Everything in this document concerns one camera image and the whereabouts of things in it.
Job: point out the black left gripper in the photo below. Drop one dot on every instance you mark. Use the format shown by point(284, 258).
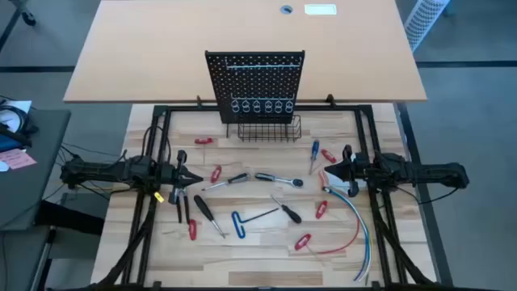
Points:
point(173, 175)

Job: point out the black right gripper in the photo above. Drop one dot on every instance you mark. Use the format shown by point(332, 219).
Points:
point(354, 171)

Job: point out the large black screwdriver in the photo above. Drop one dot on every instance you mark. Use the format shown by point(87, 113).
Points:
point(202, 204)

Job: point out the small black screwdriver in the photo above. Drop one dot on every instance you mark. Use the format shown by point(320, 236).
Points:
point(294, 215)

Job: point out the silver ratchet wrench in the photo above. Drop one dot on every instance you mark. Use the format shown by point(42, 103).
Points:
point(266, 177)

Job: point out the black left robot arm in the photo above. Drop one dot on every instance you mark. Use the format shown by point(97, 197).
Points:
point(101, 171)

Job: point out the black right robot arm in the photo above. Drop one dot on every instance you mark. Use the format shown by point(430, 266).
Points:
point(424, 171)

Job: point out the yellow tag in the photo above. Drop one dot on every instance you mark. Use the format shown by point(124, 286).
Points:
point(158, 197)

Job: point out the black metal pegboard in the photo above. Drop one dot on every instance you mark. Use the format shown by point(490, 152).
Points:
point(258, 83)

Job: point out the tan wooden desk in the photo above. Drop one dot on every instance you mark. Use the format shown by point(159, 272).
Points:
point(141, 52)

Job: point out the dark grey side table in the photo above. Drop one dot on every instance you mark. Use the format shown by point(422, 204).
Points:
point(36, 194)

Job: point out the white desk label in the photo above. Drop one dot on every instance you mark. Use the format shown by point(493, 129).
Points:
point(320, 9)

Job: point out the grey desk grommet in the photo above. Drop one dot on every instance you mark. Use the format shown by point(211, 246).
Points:
point(286, 9)

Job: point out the silver table leg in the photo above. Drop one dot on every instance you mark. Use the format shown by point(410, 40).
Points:
point(42, 262)

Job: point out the white perforated panel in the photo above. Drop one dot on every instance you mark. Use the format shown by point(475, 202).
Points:
point(424, 20)

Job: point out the pink paper note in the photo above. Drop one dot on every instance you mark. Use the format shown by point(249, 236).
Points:
point(18, 159)

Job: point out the white paper sheet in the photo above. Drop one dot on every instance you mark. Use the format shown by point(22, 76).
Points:
point(20, 106)

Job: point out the blue object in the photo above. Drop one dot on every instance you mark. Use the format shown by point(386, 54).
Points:
point(6, 143)

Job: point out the black chair base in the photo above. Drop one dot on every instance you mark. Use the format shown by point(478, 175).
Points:
point(28, 18)

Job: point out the black metal rig frame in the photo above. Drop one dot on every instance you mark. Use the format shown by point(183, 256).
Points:
point(262, 108)

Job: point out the silver screwdriver holder rail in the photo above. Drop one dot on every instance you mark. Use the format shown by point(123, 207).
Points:
point(262, 66)

